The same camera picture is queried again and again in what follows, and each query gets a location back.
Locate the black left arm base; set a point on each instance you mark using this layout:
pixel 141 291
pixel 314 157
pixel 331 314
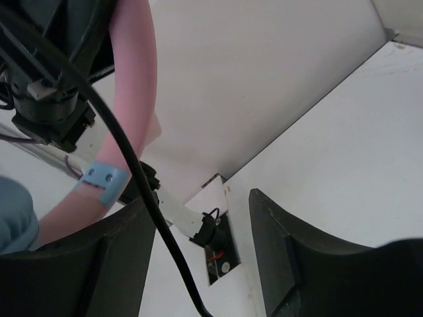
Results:
pixel 220 263

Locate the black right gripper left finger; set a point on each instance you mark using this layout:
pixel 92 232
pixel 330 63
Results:
pixel 98 271

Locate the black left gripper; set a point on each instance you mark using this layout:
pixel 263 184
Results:
pixel 49 108

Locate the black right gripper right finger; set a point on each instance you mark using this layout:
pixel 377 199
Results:
pixel 306 272

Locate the pink blue cat-ear headphones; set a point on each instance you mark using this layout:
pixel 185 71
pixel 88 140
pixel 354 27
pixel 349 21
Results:
pixel 131 123

